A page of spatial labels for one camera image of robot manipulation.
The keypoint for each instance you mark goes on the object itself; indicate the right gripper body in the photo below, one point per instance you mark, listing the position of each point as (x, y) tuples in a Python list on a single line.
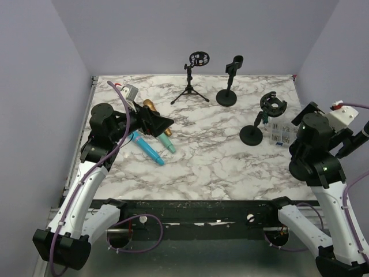
[(337, 137)]

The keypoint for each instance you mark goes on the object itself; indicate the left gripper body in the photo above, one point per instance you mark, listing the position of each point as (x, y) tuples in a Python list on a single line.
[(136, 122)]

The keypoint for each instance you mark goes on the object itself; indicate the mint green microphone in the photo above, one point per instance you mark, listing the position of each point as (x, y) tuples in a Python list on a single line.
[(167, 143)]

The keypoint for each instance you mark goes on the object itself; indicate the gold microphone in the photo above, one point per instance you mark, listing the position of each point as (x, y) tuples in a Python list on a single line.
[(150, 104)]

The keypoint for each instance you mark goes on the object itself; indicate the blue microphone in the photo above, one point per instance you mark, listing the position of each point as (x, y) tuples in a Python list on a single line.
[(147, 149)]

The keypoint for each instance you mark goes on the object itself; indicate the black round-base shock-mount stand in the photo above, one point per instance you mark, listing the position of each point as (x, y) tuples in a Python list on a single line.
[(251, 134)]

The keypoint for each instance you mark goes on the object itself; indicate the black round-base clip stand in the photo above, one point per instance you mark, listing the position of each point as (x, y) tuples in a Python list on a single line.
[(227, 97)]

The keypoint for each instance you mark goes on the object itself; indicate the black tripod mic stand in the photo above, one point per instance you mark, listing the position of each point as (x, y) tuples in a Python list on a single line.
[(196, 59)]

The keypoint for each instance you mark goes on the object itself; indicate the black microphone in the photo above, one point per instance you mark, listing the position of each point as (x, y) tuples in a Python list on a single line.
[(359, 139)]

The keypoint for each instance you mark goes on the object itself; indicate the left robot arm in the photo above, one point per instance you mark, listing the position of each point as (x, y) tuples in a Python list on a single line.
[(68, 239)]

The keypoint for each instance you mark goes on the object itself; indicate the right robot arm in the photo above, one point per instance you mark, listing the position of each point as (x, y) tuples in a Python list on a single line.
[(322, 140)]

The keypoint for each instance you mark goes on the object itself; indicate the clear plastic screw box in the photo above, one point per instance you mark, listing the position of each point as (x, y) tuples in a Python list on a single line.
[(282, 133)]

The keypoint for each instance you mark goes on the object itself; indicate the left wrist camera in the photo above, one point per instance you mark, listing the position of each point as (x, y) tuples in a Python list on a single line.
[(129, 93)]

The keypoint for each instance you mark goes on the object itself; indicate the green handle screwdriver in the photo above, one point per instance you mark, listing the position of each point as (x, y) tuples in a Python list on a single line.
[(264, 118)]

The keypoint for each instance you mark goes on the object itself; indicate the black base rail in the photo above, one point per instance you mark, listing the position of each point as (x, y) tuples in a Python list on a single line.
[(199, 219)]

